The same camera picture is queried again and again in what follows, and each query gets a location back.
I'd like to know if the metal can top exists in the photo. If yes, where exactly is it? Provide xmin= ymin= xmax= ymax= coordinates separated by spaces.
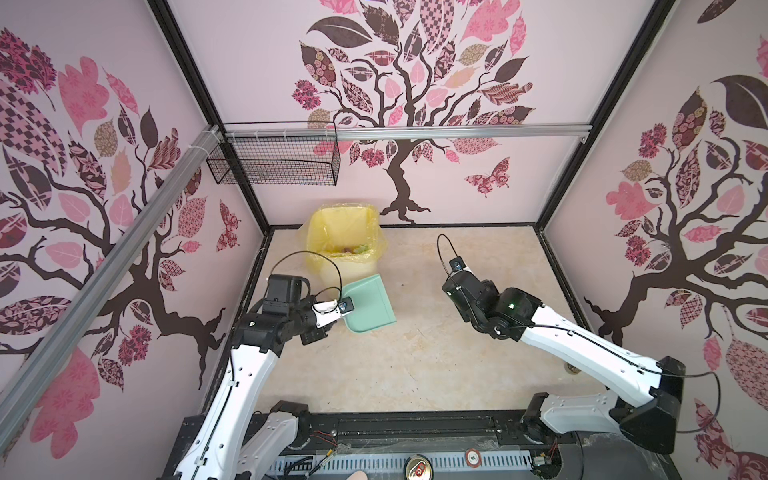
xmin=404 ymin=455 xmax=434 ymax=480

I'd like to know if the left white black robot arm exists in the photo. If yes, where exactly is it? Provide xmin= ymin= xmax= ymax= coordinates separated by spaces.
xmin=165 ymin=274 xmax=355 ymax=479

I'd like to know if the aluminium rail back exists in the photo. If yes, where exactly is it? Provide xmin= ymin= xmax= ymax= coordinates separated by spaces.
xmin=225 ymin=123 xmax=592 ymax=141

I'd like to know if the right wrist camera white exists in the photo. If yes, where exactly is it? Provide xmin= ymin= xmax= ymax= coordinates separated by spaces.
xmin=449 ymin=256 xmax=467 ymax=273

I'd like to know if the aluminium rail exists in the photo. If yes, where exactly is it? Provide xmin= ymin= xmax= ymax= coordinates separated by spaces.
xmin=1 ymin=125 xmax=221 ymax=448
xmin=225 ymin=123 xmax=592 ymax=141

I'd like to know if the cream trash bin yellow bag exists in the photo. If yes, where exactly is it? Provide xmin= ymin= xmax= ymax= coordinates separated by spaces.
xmin=301 ymin=203 xmax=387 ymax=286

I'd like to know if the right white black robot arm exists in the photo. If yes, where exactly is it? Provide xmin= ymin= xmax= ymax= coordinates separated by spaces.
xmin=442 ymin=269 xmax=686 ymax=455

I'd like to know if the green plastic dustpan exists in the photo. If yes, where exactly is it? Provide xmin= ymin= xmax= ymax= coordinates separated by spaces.
xmin=342 ymin=274 xmax=396 ymax=334

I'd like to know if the red white round sticker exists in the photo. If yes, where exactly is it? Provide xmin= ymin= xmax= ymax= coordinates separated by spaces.
xmin=464 ymin=449 xmax=482 ymax=469

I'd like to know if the aluminium rail left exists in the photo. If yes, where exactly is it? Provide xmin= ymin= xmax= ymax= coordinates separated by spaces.
xmin=1 ymin=125 xmax=221 ymax=448

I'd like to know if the grey slotted cable duct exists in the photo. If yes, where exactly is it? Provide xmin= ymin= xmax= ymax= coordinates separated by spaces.
xmin=266 ymin=451 xmax=533 ymax=479

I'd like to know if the black wire basket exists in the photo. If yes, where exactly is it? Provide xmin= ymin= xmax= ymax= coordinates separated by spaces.
xmin=207 ymin=120 xmax=341 ymax=186

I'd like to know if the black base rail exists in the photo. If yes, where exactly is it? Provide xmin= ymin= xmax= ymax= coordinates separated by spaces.
xmin=161 ymin=409 xmax=679 ymax=480

